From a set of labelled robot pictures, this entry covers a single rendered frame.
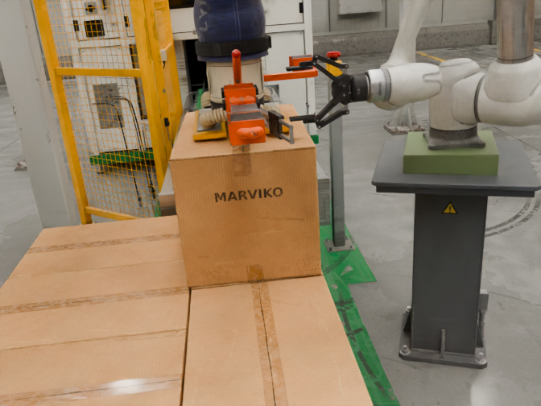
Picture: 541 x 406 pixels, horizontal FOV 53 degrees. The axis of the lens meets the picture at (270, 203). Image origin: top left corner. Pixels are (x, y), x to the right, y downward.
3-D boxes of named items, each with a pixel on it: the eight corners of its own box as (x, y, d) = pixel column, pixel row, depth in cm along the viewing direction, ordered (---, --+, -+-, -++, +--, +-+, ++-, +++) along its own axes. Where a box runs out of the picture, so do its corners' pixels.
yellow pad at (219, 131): (196, 116, 190) (193, 101, 188) (224, 113, 191) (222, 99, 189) (192, 141, 158) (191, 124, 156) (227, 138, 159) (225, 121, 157)
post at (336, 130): (332, 243, 304) (325, 60, 267) (343, 242, 304) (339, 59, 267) (334, 248, 297) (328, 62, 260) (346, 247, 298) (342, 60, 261)
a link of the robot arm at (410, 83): (393, 101, 144) (380, 109, 157) (450, 96, 145) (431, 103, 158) (389, 60, 144) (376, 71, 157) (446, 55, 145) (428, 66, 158)
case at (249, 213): (198, 211, 216) (185, 112, 202) (298, 202, 218) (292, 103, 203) (187, 288, 161) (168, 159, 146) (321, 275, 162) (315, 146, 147)
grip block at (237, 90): (222, 106, 152) (220, 85, 150) (257, 103, 152) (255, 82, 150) (223, 113, 144) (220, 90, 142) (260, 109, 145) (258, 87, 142)
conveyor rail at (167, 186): (189, 118, 443) (186, 95, 436) (196, 118, 443) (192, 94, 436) (165, 238, 228) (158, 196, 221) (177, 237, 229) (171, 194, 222)
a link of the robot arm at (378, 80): (390, 105, 147) (369, 106, 146) (380, 98, 155) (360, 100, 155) (390, 70, 143) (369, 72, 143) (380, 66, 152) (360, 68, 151)
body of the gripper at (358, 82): (369, 73, 144) (334, 76, 143) (369, 105, 147) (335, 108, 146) (361, 69, 151) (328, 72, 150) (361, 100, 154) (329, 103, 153)
